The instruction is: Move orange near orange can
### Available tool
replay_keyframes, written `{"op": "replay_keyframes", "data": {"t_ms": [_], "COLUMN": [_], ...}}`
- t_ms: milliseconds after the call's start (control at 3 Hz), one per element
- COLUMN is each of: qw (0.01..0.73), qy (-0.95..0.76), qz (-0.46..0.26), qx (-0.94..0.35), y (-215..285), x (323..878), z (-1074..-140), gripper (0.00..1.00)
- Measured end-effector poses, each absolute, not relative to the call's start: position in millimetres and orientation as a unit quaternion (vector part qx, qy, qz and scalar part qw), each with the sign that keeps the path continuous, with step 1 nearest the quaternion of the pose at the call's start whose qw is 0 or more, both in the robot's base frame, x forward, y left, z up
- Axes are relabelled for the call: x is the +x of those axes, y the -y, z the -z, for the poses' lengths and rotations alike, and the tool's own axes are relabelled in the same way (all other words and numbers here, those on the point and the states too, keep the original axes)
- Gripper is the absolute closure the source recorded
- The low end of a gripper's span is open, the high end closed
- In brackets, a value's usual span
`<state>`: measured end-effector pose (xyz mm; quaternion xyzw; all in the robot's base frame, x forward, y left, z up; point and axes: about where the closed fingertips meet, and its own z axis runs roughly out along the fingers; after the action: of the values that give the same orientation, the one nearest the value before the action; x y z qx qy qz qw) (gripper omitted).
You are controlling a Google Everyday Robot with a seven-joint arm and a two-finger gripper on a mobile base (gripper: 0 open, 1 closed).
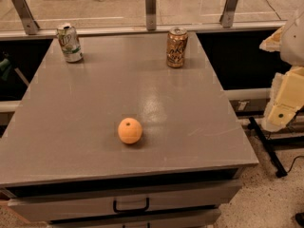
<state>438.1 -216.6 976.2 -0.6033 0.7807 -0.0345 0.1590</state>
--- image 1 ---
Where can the orange soda can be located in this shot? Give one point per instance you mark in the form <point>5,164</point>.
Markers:
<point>177,38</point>

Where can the orange fruit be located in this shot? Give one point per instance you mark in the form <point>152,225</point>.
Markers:
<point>130,131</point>

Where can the black metal floor stand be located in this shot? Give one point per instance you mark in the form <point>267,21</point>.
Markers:
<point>280,171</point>

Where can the grey cabinet with drawers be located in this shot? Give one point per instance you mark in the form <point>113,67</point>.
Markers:
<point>62,161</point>

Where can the black drawer handle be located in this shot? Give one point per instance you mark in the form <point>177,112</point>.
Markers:
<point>131,206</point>

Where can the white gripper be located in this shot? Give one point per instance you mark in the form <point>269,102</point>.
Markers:
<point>294,43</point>

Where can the horizontal metal rail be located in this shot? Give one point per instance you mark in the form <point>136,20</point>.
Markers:
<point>199,28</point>

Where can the green white soda can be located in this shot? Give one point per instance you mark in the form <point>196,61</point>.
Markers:
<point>69,42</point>

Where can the right metal railing bracket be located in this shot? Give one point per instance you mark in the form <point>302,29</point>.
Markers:
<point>228,14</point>

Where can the left metal railing bracket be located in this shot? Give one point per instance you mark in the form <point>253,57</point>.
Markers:
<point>29,24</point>

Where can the middle metal railing bracket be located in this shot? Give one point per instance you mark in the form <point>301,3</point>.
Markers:
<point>150,14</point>

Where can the metal railing bracket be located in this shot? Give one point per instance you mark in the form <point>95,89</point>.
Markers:
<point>29,24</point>
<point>228,14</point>
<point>150,14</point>

